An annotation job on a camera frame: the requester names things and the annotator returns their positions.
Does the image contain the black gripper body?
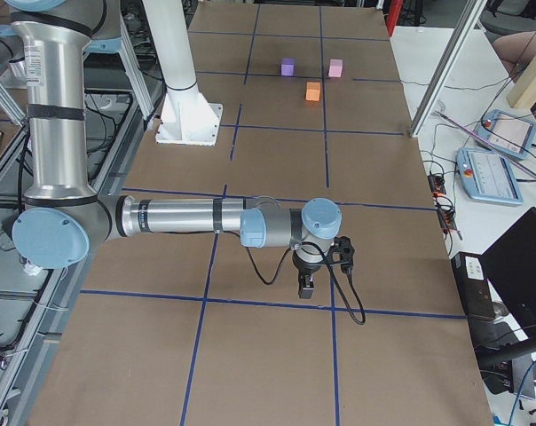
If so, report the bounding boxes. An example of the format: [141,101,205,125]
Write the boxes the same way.
[292,249,333,280]

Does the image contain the orange foam block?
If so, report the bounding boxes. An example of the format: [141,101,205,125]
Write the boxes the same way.
[305,82,322,102]

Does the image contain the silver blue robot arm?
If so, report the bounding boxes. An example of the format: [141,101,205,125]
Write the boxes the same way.
[10,1,353,299]

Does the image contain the black orange connector strip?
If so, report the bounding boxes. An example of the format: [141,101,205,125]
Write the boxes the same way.
[427,172,457,235]

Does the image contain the black computer box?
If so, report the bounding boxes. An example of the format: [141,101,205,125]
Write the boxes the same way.
[451,252,495,321]

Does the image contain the purple foam block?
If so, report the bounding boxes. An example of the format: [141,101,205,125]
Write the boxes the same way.
[280,58,296,76]

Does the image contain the pink foam block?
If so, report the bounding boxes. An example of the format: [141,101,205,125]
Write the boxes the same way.
[328,59,343,78]

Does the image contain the near blue teach pendant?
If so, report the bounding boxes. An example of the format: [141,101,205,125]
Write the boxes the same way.
[456,148,524,206]

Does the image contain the blue teach pendant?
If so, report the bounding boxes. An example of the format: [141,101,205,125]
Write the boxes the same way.
[456,148,524,206]
[476,109,536,160]

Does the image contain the black laptop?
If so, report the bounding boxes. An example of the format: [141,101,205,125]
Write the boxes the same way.
[481,207,536,327]

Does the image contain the far blue teach pendant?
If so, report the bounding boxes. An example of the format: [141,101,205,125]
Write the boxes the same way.
[476,109,536,160]

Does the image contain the wooden beam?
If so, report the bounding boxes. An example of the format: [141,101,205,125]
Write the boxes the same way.
[507,56,536,109]

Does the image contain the person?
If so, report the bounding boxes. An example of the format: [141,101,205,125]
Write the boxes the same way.
[493,32,536,75]

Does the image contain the black camera cable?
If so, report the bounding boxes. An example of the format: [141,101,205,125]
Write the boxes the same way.
[245,246,367,325]

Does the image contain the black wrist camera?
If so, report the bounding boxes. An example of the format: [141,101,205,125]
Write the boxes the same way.
[332,236,355,273]

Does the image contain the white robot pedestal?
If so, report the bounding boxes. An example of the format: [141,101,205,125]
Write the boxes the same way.
[143,0,223,146]

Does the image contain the aluminium frame post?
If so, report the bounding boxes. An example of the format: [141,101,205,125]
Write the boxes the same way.
[408,0,486,138]

